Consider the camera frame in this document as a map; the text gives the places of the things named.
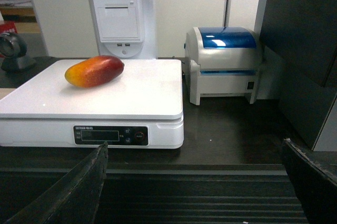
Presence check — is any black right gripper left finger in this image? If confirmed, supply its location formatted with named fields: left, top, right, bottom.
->
left=5, top=142, right=108, bottom=223

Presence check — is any dark red mango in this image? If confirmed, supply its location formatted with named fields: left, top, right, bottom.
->
left=64, top=55, right=124, bottom=88

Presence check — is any black barcode scanner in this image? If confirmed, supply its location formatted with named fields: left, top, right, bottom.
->
left=1, top=32, right=36, bottom=72

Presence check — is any beige plastic tray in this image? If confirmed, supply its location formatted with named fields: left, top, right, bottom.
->
left=0, top=88, right=15, bottom=99

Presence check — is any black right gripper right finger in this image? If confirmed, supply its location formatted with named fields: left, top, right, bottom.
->
left=282, top=139, right=336, bottom=223

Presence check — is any white checkout scale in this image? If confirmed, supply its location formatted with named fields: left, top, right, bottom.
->
left=1, top=59, right=184, bottom=149

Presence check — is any red bin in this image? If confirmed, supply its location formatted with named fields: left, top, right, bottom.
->
left=0, top=21, right=17, bottom=33

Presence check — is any wooden shelf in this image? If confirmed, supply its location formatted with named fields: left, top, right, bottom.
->
left=1, top=0, right=40, bottom=33

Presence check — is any white blue label printer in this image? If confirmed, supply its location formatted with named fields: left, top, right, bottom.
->
left=184, top=27, right=262, bottom=105

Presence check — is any white POS terminal stand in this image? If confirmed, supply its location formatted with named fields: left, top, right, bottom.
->
left=88, top=0, right=157, bottom=60

